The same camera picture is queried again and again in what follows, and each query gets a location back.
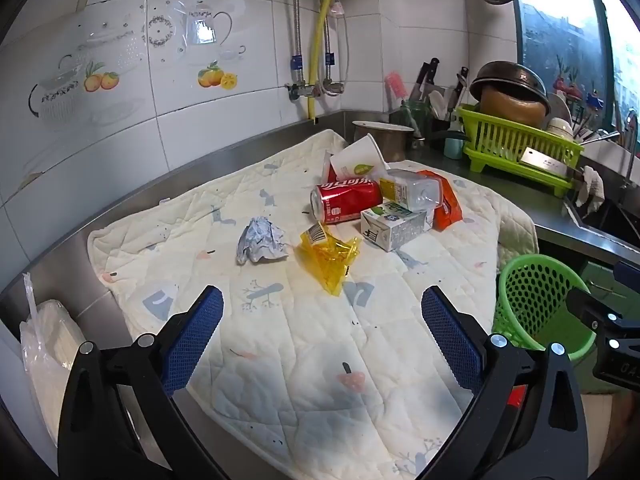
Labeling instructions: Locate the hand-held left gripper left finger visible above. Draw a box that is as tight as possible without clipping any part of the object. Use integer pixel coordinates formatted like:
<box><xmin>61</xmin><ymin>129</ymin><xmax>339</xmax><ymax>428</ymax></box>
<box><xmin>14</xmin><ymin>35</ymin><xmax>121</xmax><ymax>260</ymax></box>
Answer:
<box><xmin>57</xmin><ymin>285</ymin><xmax>226</xmax><ymax>480</ymax></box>

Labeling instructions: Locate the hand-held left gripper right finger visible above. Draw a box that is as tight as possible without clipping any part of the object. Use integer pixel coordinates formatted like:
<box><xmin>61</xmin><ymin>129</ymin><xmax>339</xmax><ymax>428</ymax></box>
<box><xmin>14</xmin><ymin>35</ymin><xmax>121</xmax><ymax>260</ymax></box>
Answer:
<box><xmin>421</xmin><ymin>285</ymin><xmax>591</xmax><ymax>480</ymax></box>

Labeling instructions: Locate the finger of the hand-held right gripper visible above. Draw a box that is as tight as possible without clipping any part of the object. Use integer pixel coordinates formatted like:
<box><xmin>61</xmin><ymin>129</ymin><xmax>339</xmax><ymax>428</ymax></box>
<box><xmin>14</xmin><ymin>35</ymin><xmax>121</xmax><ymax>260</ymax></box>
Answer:
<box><xmin>566</xmin><ymin>287</ymin><xmax>626</xmax><ymax>332</ymax></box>
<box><xmin>614</xmin><ymin>260</ymin><xmax>640</xmax><ymax>291</ymax></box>

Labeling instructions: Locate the green plastic mesh basket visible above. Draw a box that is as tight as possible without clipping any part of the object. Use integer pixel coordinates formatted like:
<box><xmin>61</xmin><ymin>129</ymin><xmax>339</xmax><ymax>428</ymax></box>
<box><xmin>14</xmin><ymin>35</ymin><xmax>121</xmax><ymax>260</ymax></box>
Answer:
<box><xmin>495</xmin><ymin>254</ymin><xmax>598</xmax><ymax>362</ymax></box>

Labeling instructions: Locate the paper ball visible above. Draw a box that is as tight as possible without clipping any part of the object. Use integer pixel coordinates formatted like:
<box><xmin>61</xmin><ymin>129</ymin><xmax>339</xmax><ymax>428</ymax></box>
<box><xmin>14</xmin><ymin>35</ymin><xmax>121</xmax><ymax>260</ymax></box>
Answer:
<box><xmin>236</xmin><ymin>216</ymin><xmax>291</xmax><ymax>265</ymax></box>

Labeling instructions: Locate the green and white milk carton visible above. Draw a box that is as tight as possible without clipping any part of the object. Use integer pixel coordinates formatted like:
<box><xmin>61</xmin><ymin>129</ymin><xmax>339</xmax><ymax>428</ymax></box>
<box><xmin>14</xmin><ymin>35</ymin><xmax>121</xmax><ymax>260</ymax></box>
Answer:
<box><xmin>360</xmin><ymin>201</ymin><xmax>435</xmax><ymax>252</ymax></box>

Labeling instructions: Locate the orange snack wrapper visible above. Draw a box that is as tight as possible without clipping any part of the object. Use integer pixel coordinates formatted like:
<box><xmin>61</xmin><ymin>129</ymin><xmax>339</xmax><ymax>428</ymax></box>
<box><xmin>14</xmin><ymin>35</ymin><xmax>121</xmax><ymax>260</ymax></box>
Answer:
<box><xmin>417</xmin><ymin>170</ymin><xmax>463</xmax><ymax>232</ymax></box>

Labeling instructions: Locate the yellow plastic wrapper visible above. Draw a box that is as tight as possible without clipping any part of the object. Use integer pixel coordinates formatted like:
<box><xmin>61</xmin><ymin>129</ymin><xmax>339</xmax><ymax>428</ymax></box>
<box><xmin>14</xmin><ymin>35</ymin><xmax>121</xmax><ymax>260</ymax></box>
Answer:
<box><xmin>298</xmin><ymin>222</ymin><xmax>362</xmax><ymax>298</ymax></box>

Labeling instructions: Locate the clear bottle with yellow label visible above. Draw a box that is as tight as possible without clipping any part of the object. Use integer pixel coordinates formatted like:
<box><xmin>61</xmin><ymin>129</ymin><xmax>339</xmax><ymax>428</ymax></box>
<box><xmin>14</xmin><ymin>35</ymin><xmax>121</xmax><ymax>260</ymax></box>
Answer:
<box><xmin>378</xmin><ymin>169</ymin><xmax>445</xmax><ymax>212</ymax></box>

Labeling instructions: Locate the red soda can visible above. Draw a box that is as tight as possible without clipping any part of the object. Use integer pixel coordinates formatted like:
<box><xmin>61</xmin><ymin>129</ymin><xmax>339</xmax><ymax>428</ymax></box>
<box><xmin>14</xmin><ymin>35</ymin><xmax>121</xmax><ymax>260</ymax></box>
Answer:
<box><xmin>310</xmin><ymin>178</ymin><xmax>385</xmax><ymax>224</ymax></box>

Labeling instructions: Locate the white paper cup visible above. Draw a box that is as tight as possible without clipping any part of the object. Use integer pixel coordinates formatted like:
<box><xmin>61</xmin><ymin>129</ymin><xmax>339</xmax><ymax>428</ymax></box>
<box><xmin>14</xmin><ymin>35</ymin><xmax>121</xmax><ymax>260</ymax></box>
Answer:
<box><xmin>329</xmin><ymin>134</ymin><xmax>391</xmax><ymax>181</ymax></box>

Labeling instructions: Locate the steel sink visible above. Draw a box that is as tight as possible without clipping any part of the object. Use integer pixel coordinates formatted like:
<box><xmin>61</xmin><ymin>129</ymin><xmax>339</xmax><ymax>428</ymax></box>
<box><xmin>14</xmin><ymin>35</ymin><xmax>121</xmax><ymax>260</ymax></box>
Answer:
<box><xmin>562</xmin><ymin>180</ymin><xmax>640</xmax><ymax>251</ymax></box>

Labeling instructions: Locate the white dishcloth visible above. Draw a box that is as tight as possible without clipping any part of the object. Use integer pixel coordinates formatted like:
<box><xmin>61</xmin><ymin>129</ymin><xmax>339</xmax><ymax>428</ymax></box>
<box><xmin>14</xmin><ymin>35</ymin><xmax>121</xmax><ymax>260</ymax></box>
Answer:
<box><xmin>575</xmin><ymin>165</ymin><xmax>606</xmax><ymax>208</ymax></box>

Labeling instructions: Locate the white quilted printed mat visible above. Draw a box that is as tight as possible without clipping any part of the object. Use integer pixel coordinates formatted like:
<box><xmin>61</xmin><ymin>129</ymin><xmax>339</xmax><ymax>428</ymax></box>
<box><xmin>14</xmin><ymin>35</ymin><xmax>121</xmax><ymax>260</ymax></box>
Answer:
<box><xmin>87</xmin><ymin>129</ymin><xmax>540</xmax><ymax>480</ymax></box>

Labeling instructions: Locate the steel cleaver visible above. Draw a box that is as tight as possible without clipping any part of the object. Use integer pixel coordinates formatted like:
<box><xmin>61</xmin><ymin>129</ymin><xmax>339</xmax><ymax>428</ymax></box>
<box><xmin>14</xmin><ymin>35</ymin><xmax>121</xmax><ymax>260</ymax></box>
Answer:
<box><xmin>518</xmin><ymin>147</ymin><xmax>583</xmax><ymax>181</ymax></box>

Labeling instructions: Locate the steel faucet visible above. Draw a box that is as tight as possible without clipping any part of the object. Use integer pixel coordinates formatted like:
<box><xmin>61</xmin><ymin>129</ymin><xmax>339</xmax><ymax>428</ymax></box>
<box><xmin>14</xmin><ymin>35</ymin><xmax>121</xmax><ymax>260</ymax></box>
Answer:
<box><xmin>620</xmin><ymin>110</ymin><xmax>640</xmax><ymax>181</ymax></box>

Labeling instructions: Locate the white plastic bag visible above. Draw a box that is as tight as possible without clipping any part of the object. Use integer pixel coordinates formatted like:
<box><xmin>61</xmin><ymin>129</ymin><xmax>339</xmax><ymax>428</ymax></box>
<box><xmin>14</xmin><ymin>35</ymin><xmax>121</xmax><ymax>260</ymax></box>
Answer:
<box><xmin>20</xmin><ymin>272</ymin><xmax>88</xmax><ymax>448</ymax></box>

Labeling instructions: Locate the white bowl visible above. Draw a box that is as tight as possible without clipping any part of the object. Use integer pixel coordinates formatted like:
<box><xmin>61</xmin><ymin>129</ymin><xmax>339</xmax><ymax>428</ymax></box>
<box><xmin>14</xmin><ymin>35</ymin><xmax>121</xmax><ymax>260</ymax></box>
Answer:
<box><xmin>545</xmin><ymin>117</ymin><xmax>575</xmax><ymax>141</ymax></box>

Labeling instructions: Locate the green plastic dish rack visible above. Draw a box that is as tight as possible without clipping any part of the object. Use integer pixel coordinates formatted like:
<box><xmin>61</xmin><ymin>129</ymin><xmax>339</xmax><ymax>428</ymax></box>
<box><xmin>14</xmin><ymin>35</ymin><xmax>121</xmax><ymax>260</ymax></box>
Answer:
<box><xmin>457</xmin><ymin>103</ymin><xmax>585</xmax><ymax>196</ymax></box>

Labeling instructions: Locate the steel pot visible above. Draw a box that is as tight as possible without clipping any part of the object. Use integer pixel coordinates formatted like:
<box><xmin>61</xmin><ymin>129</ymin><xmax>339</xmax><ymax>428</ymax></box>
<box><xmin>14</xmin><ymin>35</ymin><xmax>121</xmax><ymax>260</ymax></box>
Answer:
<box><xmin>352</xmin><ymin>121</ymin><xmax>471</xmax><ymax>162</ymax></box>

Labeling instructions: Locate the brown bowl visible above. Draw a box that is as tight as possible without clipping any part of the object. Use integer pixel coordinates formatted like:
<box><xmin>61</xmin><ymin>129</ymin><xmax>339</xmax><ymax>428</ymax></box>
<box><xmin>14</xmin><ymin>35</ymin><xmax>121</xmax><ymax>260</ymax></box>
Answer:
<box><xmin>481</xmin><ymin>85</ymin><xmax>546</xmax><ymax>128</ymax></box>

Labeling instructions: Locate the black knife holder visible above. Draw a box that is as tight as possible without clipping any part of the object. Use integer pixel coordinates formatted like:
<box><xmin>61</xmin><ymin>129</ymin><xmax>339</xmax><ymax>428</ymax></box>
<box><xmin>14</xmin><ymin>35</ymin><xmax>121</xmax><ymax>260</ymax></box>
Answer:
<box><xmin>431</xmin><ymin>115</ymin><xmax>453</xmax><ymax>151</ymax></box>

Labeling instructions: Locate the green utensil holder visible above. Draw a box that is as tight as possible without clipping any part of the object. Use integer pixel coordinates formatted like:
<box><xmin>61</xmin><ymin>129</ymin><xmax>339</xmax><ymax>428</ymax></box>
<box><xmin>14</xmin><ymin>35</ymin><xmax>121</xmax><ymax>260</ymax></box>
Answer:
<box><xmin>400</xmin><ymin>101</ymin><xmax>433</xmax><ymax>133</ymax></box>

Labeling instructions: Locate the black wok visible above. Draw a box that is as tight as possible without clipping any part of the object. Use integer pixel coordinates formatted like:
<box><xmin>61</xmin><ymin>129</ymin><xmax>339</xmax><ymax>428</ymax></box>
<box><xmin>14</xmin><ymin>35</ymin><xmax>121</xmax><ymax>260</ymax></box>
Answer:
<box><xmin>469</xmin><ymin>61</ymin><xmax>552</xmax><ymax>118</ymax></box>

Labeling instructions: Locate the window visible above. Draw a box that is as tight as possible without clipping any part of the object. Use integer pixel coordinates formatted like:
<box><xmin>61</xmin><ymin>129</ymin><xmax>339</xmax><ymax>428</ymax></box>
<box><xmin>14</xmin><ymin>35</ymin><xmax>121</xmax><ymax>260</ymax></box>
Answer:
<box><xmin>515</xmin><ymin>0</ymin><xmax>640</xmax><ymax>126</ymax></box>

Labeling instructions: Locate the pink brush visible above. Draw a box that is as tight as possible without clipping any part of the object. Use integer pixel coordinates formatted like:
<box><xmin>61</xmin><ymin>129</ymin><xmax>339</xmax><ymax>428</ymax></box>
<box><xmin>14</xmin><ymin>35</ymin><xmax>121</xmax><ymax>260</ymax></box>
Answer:
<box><xmin>385</xmin><ymin>71</ymin><xmax>418</xmax><ymax>131</ymax></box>

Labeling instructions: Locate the black-handled knife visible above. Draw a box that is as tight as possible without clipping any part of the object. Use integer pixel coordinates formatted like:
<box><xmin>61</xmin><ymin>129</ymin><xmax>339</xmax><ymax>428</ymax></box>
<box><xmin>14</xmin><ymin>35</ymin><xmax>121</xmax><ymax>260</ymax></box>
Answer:
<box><xmin>410</xmin><ymin>57</ymin><xmax>441</xmax><ymax>103</ymax></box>
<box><xmin>447</xmin><ymin>66</ymin><xmax>470</xmax><ymax>111</ymax></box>

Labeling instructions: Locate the yellow gas hose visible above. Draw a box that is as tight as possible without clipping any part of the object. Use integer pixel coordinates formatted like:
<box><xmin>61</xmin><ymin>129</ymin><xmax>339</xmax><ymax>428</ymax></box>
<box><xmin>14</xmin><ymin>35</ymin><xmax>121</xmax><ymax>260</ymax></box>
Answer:
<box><xmin>307</xmin><ymin>0</ymin><xmax>337</xmax><ymax>123</ymax></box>

